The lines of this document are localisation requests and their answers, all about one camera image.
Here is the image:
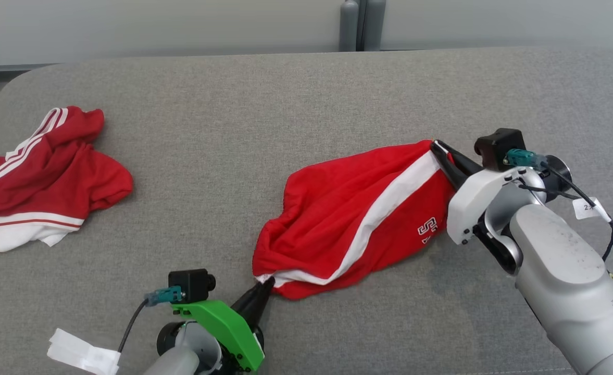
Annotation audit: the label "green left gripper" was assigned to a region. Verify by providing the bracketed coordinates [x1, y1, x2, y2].
[171, 278, 276, 373]

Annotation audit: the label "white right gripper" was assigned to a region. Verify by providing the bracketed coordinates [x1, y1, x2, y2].
[430, 139, 545, 246]

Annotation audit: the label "red shorts with white stripe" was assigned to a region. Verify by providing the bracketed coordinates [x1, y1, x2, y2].
[253, 140, 457, 301]

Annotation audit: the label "red Bulls 23 jersey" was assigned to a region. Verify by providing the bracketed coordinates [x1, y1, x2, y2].
[0, 106, 134, 253]

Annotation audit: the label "teal right cable connector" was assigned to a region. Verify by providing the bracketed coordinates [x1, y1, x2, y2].
[504, 149, 547, 170]

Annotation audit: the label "teal cable connector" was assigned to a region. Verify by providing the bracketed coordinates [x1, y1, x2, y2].
[504, 149, 547, 170]
[144, 286, 184, 307]

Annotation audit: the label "teal left cable connector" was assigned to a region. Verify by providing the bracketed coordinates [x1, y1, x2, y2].
[144, 286, 184, 307]

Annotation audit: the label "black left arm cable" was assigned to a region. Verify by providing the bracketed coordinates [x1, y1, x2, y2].
[117, 298, 149, 355]

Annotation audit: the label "white right cable tag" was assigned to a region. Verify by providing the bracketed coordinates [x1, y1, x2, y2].
[572, 197, 612, 223]

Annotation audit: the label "white cable tag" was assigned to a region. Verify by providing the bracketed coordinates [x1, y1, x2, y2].
[47, 328, 122, 375]
[572, 197, 612, 223]

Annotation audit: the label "grey metal partition post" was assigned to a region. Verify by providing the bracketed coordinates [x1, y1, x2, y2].
[339, 0, 387, 52]

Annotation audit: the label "white left cable tag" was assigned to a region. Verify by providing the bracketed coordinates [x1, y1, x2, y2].
[47, 328, 122, 375]

